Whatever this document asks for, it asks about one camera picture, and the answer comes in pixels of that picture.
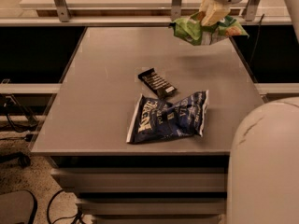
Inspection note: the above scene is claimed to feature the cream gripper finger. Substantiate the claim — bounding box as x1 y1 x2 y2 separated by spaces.
199 0 214 14
200 0 230 26

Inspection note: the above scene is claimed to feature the green rice chip bag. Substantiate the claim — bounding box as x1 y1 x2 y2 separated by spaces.
170 12 249 46

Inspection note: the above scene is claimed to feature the blue chip bag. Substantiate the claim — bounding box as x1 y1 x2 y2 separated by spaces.
126 91 209 144

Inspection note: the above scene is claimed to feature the black snack bar wrapper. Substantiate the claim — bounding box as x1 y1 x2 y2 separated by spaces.
137 68 177 99

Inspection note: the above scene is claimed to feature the grey drawer cabinet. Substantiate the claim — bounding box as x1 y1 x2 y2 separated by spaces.
49 153 229 224

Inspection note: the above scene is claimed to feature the grey chair seat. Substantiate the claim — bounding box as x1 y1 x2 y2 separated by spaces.
0 190 37 224

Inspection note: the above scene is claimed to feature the right metal bracket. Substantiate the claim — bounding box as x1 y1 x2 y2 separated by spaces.
242 0 261 21

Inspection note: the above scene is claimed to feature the metal bracket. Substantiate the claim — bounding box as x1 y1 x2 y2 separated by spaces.
242 0 261 21
171 0 182 21
53 0 70 22

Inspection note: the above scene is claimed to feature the middle metal bracket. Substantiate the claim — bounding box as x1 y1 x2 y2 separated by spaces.
171 0 182 21

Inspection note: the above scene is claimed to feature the left metal bracket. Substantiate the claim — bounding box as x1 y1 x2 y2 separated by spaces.
53 0 70 22

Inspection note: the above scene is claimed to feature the black cable bundle left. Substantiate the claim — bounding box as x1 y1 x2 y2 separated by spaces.
0 93 40 142

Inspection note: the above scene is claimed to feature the black floor cable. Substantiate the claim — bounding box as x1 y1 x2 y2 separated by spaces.
46 189 86 224

